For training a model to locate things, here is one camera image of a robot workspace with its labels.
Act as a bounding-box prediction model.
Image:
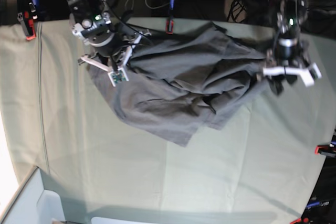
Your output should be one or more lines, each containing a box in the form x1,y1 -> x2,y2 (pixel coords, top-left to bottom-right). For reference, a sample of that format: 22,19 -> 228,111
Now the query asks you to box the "red black clamp left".
17,0 -> 39,40

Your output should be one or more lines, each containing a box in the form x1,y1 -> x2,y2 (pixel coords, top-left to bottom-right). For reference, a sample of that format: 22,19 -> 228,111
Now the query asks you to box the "grey t-shirt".
88,24 -> 268,146

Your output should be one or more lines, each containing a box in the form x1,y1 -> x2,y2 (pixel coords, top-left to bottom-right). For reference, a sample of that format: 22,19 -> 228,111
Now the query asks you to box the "red black clamp middle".
165,0 -> 175,34

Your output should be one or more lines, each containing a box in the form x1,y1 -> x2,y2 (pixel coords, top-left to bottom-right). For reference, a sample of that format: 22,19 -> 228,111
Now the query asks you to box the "gripper image right arm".
266,40 -> 310,95

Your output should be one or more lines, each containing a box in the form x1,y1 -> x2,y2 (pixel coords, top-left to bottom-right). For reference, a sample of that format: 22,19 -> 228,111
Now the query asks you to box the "red black clamp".
315,141 -> 336,158
165,0 -> 175,34
17,0 -> 39,40

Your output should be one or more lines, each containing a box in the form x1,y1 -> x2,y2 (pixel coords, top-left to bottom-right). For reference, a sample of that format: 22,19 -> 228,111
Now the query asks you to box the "gripper image left arm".
91,37 -> 131,67

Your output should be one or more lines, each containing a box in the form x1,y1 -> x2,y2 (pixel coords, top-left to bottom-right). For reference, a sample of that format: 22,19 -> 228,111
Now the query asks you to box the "red clamp bottom right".
290,217 -> 310,224

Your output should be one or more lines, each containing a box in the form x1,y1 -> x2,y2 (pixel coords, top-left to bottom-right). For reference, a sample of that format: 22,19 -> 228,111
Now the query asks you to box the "light green table cloth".
1,20 -> 335,223

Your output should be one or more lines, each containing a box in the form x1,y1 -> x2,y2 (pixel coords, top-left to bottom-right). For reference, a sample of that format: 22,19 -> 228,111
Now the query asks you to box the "red black clamp right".
315,141 -> 336,158

